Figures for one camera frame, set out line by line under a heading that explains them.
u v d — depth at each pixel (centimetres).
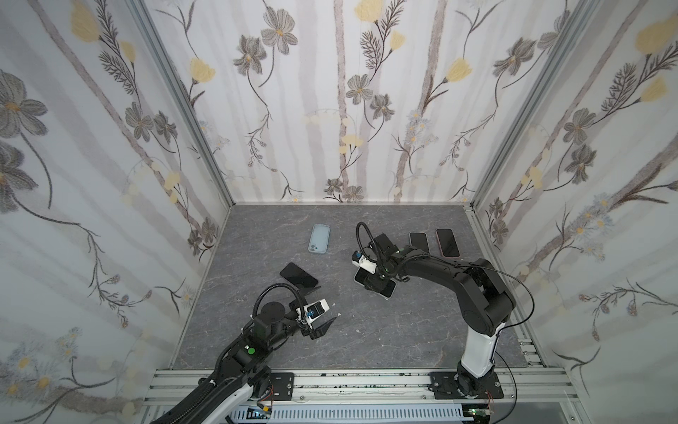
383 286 84
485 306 49
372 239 76
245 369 56
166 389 76
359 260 86
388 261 71
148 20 69
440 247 105
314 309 62
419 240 108
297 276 101
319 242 108
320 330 69
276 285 59
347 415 70
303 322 63
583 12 69
